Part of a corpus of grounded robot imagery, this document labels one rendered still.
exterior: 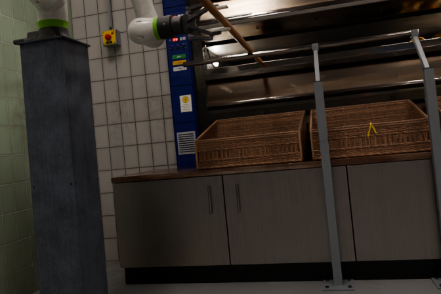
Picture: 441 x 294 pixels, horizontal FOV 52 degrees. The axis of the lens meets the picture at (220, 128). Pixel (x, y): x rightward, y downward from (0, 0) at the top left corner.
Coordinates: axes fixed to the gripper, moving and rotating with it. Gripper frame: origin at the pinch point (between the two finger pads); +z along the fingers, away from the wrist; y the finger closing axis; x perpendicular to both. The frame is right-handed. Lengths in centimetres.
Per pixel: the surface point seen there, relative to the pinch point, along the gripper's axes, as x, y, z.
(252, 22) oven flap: -87, -19, 1
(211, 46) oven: -110, -14, -31
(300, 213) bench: -46, 86, 20
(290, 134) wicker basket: -50, 48, 19
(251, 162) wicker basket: -51, 60, -2
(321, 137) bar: -40, 51, 34
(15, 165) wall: -35, 51, -126
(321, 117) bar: -40, 42, 34
